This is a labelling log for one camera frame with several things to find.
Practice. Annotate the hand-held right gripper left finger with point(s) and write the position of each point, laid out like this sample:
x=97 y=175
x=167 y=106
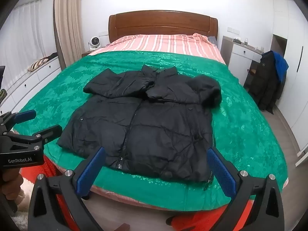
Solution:
x=91 y=173

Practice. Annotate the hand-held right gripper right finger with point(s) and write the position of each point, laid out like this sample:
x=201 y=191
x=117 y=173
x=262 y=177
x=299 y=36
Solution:
x=221 y=170

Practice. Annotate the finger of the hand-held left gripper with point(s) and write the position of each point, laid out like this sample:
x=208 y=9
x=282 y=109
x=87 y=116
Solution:
x=26 y=114
x=51 y=131

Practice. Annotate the black puffer jacket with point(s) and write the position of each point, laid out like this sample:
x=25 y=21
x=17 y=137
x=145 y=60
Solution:
x=156 y=130

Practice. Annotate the person's left hand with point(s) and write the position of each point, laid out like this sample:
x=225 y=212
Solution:
x=14 y=181

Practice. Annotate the white drawer cabinet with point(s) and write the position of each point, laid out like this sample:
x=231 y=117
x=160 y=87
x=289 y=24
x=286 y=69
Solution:
x=31 y=84

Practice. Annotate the green bed blanket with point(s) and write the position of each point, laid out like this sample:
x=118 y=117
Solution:
x=240 y=125

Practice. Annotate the striped cushion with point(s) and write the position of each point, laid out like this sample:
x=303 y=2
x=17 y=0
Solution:
x=38 y=64

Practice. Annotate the red fluffy blanket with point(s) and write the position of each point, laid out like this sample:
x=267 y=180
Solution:
x=192 y=219

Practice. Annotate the dark cloth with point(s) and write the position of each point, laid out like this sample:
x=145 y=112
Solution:
x=52 y=55

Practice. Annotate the white sheer curtain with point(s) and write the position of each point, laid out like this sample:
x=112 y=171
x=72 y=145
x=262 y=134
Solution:
x=31 y=33

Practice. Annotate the wooden nightstand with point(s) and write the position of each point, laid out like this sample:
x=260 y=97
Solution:
x=86 y=53

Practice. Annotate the beige curtain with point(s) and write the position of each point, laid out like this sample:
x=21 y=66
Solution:
x=68 y=28

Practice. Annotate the white desk fan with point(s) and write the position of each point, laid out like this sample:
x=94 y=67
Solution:
x=94 y=41

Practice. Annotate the white wardrobe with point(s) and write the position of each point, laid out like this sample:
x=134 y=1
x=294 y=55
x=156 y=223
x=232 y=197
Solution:
x=296 y=89

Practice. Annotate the white desk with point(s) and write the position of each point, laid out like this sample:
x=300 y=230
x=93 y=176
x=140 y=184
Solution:
x=238 y=53

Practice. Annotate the blue garment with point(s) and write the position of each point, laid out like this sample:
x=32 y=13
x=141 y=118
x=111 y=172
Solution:
x=281 y=65

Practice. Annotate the pink striped bedsheet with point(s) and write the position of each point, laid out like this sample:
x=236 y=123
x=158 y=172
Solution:
x=156 y=43

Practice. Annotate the wooden headboard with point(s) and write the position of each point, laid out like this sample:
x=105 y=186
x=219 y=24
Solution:
x=163 y=22

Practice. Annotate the white wall switch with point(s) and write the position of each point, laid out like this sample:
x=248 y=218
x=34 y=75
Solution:
x=233 y=30

